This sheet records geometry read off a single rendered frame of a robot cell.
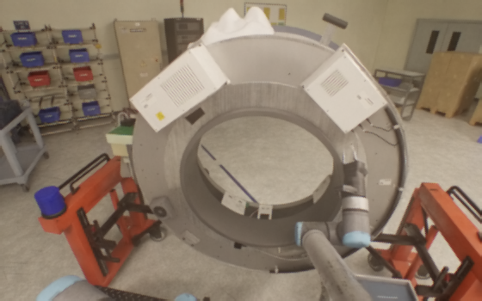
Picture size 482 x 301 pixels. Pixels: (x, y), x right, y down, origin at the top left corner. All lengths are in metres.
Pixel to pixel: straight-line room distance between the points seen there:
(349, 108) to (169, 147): 0.85
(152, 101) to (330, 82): 0.68
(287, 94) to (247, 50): 0.24
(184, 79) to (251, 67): 0.28
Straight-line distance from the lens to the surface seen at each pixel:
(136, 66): 5.53
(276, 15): 7.51
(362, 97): 0.99
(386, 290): 1.65
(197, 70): 0.94
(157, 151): 1.35
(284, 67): 1.05
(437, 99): 7.49
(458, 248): 1.74
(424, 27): 10.44
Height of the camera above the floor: 1.90
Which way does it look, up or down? 28 degrees down
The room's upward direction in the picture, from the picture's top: straight up
